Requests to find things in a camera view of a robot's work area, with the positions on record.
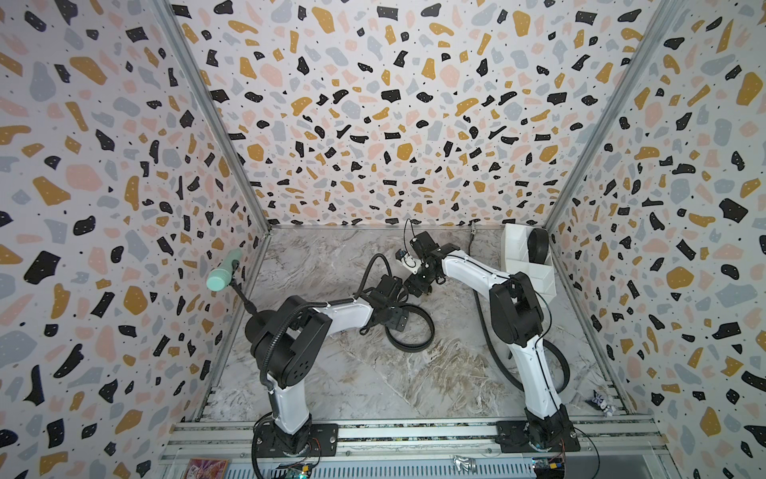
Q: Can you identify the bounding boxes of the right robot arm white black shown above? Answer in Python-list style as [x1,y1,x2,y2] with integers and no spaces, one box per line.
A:
[395,232,574,451]

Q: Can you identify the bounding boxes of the aluminium mounting rail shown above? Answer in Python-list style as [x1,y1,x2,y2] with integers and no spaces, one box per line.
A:
[159,415,668,465]

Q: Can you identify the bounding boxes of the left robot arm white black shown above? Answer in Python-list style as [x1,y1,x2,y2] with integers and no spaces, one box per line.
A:
[245,253,412,454]

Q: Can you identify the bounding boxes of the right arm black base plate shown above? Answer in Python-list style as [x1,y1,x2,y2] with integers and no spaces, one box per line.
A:
[495,420,582,454]

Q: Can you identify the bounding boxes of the white storage roll organizer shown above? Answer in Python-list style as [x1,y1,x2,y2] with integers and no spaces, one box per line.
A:
[501,224,557,301]

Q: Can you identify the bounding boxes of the small crumpled wrapper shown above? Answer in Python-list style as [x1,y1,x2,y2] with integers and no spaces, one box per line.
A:
[590,390,616,417]

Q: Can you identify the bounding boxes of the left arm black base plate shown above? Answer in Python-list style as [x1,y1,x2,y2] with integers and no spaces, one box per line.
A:
[251,420,338,459]

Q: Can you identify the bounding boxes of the black belt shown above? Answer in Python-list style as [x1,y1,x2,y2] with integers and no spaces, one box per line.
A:
[527,228,550,265]
[384,305,436,353]
[466,222,573,395]

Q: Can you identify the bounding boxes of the green microphone on black stand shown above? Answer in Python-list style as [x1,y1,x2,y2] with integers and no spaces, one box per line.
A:
[205,249,263,342]

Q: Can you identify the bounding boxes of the pink printed card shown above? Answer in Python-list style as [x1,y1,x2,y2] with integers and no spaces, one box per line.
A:
[182,458,231,479]

